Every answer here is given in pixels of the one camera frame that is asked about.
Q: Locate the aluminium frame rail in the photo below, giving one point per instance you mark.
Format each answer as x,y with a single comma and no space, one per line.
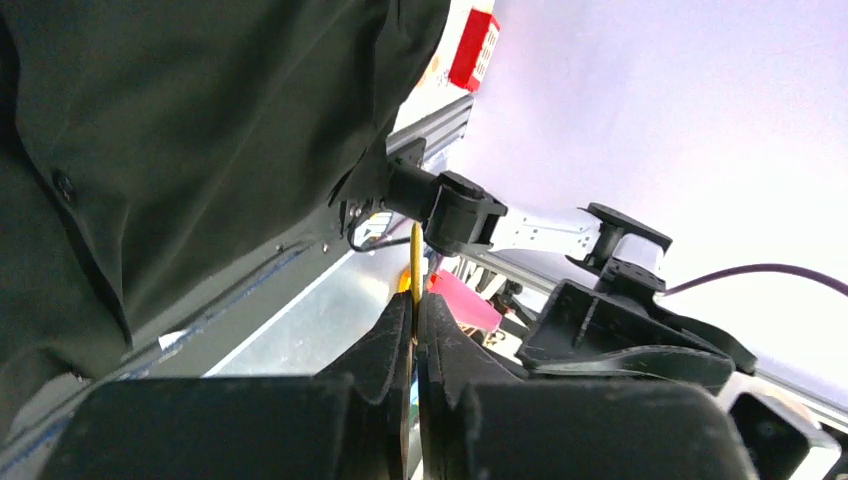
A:
428,136

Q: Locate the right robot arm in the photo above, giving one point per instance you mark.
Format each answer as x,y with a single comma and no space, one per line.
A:
459,217

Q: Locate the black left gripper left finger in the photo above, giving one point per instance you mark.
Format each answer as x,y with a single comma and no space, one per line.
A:
348,421

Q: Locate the black shirt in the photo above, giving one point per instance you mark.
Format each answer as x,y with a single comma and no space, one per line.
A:
147,145

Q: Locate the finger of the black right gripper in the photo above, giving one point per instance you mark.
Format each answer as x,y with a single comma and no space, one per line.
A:
585,333

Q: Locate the red white grid box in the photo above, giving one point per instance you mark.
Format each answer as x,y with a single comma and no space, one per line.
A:
475,50

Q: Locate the round white brooch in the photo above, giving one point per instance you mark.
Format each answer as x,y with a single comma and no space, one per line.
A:
416,275

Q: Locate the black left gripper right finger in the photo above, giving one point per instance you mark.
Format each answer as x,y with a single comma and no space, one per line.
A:
479,421

